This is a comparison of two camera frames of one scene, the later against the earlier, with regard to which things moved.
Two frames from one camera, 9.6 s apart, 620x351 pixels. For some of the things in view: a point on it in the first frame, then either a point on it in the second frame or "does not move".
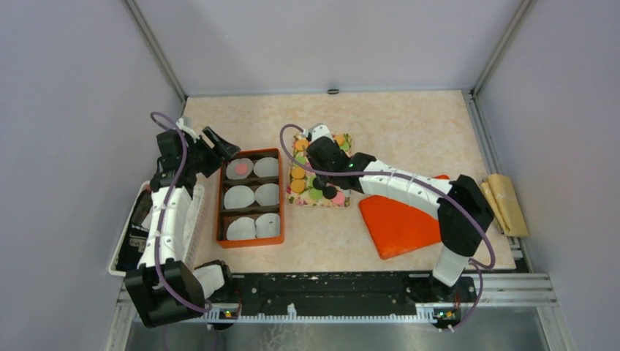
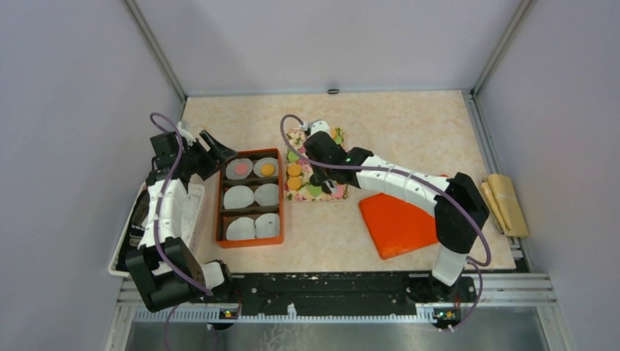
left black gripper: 225,149 does not move
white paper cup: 266,167 does not move
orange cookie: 300,145 to 264,171
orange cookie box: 251,208 does not move
